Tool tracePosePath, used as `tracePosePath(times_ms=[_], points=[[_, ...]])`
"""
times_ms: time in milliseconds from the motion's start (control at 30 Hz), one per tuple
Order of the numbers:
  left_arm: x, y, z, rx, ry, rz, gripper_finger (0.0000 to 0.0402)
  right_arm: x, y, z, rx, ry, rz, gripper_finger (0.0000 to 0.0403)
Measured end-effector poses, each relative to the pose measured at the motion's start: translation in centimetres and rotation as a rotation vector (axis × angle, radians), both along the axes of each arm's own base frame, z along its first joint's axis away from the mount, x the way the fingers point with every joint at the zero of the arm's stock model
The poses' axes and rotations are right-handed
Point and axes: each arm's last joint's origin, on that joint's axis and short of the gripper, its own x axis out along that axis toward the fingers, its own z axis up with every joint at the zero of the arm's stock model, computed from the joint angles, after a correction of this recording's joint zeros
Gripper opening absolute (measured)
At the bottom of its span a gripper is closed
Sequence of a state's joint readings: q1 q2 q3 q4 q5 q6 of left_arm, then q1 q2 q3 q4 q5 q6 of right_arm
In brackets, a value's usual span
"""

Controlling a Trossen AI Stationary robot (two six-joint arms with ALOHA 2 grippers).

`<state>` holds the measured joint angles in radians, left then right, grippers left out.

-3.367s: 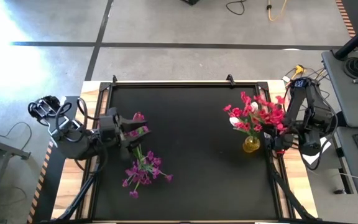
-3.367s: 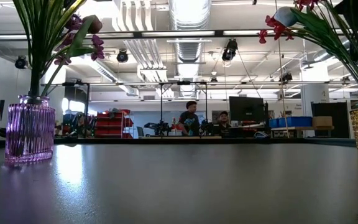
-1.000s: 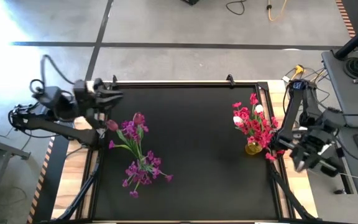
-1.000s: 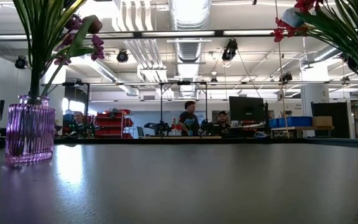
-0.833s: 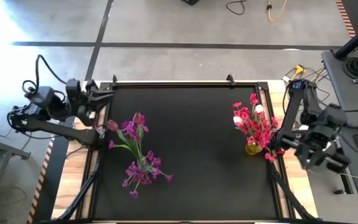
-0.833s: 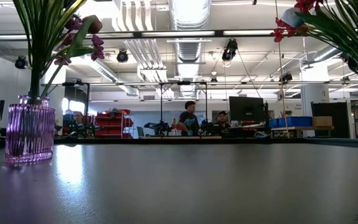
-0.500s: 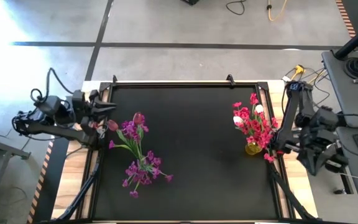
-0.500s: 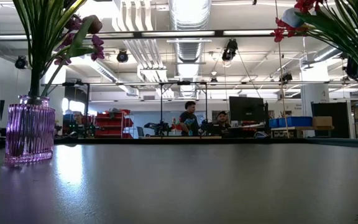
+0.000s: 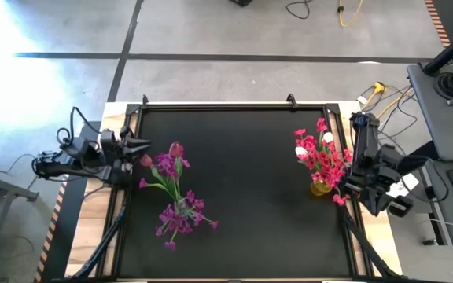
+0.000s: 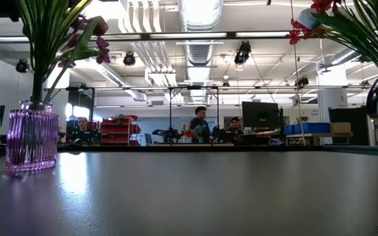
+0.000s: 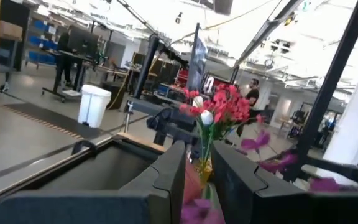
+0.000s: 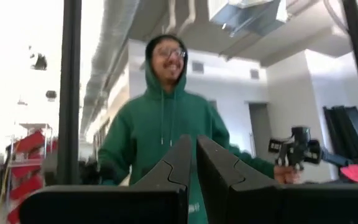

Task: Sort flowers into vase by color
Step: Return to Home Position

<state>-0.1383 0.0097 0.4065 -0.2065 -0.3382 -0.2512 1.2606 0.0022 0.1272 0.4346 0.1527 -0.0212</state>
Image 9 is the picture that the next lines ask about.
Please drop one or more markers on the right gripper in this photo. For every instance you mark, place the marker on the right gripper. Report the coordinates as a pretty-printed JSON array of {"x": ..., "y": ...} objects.
[{"x": 376, "y": 184}]

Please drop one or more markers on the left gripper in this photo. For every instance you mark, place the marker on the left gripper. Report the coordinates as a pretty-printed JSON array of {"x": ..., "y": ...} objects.
[{"x": 118, "y": 143}]

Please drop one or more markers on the burgundy artificial tulip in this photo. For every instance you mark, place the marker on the burgundy artificial tulip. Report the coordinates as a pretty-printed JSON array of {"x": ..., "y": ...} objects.
[
  {"x": 176, "y": 149},
  {"x": 146, "y": 160}
]

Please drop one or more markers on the purple artificial flower bunch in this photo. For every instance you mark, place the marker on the purple artificial flower bunch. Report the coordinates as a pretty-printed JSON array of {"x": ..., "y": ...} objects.
[
  {"x": 165, "y": 163},
  {"x": 179, "y": 220}
]

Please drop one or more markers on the red artificial flower bunch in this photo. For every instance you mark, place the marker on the red artificial flower bunch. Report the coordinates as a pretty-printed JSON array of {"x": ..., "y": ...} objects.
[
  {"x": 325, "y": 161},
  {"x": 321, "y": 126}
]

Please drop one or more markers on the white artificial tulip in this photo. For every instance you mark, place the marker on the white artificial tulip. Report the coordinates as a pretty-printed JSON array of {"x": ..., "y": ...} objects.
[
  {"x": 301, "y": 151},
  {"x": 328, "y": 137}
]

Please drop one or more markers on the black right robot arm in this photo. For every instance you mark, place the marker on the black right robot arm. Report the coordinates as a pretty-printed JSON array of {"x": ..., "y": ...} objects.
[{"x": 368, "y": 133}]

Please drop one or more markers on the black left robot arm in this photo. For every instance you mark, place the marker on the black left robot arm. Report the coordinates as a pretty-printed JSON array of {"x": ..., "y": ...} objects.
[{"x": 65, "y": 165}]

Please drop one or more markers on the yellow glass vase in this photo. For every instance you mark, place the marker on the yellow glass vase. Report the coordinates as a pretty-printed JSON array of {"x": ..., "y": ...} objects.
[{"x": 320, "y": 188}]

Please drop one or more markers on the white paper label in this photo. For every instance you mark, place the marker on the white paper label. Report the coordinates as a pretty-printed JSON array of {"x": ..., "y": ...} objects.
[{"x": 403, "y": 184}]

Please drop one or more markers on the yellow power plug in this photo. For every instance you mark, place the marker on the yellow power plug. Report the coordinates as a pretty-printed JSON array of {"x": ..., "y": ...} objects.
[{"x": 378, "y": 87}]

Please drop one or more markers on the black slanted pole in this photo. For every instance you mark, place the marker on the black slanted pole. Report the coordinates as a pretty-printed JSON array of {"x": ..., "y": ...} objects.
[{"x": 450, "y": 49}]

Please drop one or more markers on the black floor box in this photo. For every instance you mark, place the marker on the black floor box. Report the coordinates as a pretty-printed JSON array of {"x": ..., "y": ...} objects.
[{"x": 241, "y": 2}]

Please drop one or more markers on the black frame clamp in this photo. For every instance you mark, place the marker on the black frame clamp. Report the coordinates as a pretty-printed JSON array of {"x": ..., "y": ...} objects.
[
  {"x": 144, "y": 101},
  {"x": 291, "y": 101}
]

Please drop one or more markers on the black diagonal frame strut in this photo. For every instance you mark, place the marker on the black diagonal frame strut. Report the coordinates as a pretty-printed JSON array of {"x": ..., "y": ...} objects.
[
  {"x": 100, "y": 243},
  {"x": 364, "y": 243}
]

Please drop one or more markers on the black table frame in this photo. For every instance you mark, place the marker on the black table frame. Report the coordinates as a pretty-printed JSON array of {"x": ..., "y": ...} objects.
[{"x": 230, "y": 106}]

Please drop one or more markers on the black hazard-striped base plate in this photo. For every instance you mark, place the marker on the black hazard-striped base plate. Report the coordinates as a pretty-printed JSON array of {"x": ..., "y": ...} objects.
[{"x": 67, "y": 220}]

